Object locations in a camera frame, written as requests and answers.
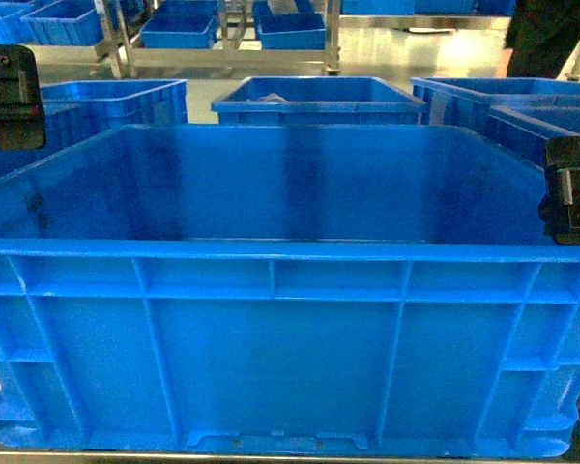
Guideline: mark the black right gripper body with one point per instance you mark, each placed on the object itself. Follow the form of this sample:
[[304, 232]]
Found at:
[[559, 209]]

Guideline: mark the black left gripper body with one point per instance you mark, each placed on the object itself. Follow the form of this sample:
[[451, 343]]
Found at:
[[22, 116]]

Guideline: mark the large blue plastic crate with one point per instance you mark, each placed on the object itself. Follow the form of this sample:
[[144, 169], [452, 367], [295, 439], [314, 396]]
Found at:
[[341, 290]]

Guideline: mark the blue crate behind left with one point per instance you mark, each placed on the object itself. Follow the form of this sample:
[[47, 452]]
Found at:
[[78, 110]]

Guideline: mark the blue crate far left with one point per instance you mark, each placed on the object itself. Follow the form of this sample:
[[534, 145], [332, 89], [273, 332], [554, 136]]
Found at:
[[54, 23]]

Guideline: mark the blue crate behind right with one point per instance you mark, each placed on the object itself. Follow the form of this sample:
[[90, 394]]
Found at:
[[520, 114]]

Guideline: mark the metal rack with crates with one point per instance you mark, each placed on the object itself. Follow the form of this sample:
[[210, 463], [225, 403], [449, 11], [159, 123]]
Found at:
[[125, 55]]

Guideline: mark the person in dark clothes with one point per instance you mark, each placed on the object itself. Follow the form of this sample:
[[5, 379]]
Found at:
[[540, 38]]

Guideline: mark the blue crate on rack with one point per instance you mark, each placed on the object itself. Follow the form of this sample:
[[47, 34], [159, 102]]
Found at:
[[303, 30], [179, 24]]

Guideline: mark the blue crate behind centre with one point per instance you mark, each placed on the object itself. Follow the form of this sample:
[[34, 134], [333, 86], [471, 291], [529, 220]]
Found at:
[[274, 101]]

